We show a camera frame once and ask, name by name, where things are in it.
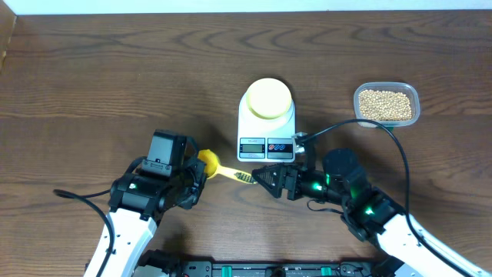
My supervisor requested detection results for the yellow measuring scoop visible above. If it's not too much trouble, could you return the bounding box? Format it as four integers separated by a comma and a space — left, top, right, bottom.
198, 149, 257, 184

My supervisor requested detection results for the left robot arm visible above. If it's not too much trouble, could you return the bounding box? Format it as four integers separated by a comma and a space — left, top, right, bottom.
84, 130, 207, 276

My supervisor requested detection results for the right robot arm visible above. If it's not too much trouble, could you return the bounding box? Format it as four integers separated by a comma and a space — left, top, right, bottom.
252, 137, 489, 276

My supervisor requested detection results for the white digital kitchen scale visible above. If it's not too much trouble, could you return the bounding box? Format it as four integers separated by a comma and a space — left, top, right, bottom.
237, 94, 296, 163

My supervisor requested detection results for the pale yellow bowl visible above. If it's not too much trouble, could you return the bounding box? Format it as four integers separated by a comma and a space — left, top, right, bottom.
245, 78, 293, 119

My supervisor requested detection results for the soybeans pile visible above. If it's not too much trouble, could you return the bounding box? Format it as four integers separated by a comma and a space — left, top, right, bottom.
358, 89, 412, 121

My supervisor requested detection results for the clear plastic container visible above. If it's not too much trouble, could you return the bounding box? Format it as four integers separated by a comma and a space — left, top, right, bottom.
353, 82, 421, 128

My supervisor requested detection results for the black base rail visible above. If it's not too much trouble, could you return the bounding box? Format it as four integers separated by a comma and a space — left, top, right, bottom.
132, 249, 404, 277

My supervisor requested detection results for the right black cable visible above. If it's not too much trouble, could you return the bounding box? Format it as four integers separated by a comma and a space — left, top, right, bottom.
305, 118, 477, 277

